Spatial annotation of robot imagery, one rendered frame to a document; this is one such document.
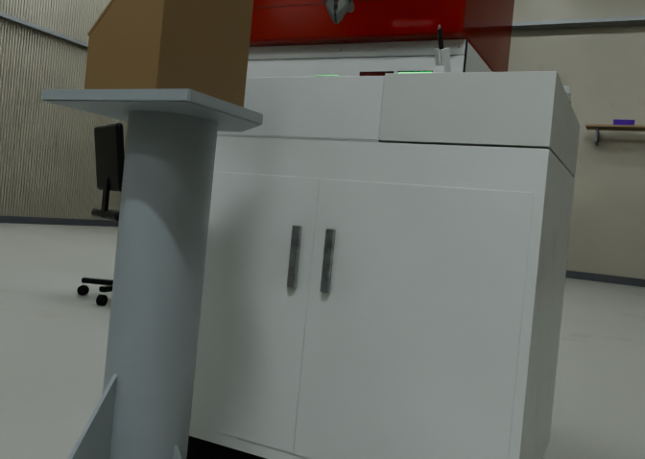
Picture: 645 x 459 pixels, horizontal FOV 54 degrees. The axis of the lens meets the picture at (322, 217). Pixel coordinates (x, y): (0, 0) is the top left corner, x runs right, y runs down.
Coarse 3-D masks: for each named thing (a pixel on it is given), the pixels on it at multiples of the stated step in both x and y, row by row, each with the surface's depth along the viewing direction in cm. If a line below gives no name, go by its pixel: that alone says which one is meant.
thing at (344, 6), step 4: (340, 0) 145; (344, 0) 145; (348, 0) 145; (340, 4) 145; (344, 4) 145; (348, 4) 146; (352, 4) 149; (340, 8) 145; (344, 8) 145; (348, 8) 148; (352, 8) 149; (336, 12) 146; (340, 12) 146; (344, 12) 146; (336, 16) 146; (340, 16) 146; (336, 20) 147; (340, 20) 147
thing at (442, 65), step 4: (436, 48) 160; (444, 48) 159; (448, 48) 159; (436, 52) 160; (440, 52) 160; (444, 52) 159; (448, 52) 160; (436, 56) 161; (440, 56) 160; (444, 56) 160; (448, 56) 160; (436, 60) 162; (440, 60) 161; (444, 60) 160; (448, 60) 161; (436, 64) 163; (440, 64) 161; (444, 64) 161; (448, 64) 161; (436, 68) 160; (440, 68) 159; (444, 68) 159; (448, 68) 162; (436, 72) 160; (440, 72) 159; (444, 72) 159
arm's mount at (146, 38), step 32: (128, 0) 104; (160, 0) 101; (192, 0) 106; (224, 0) 114; (96, 32) 107; (128, 32) 104; (160, 32) 101; (192, 32) 107; (224, 32) 115; (96, 64) 107; (128, 64) 103; (160, 64) 101; (192, 64) 108; (224, 64) 116; (224, 96) 117
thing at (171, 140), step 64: (128, 128) 113; (192, 128) 110; (128, 192) 111; (192, 192) 111; (128, 256) 110; (192, 256) 112; (128, 320) 109; (192, 320) 114; (128, 384) 109; (192, 384) 116; (128, 448) 109
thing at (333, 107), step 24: (264, 96) 149; (288, 96) 146; (312, 96) 144; (336, 96) 141; (360, 96) 139; (264, 120) 149; (288, 120) 146; (312, 120) 143; (336, 120) 141; (360, 120) 138
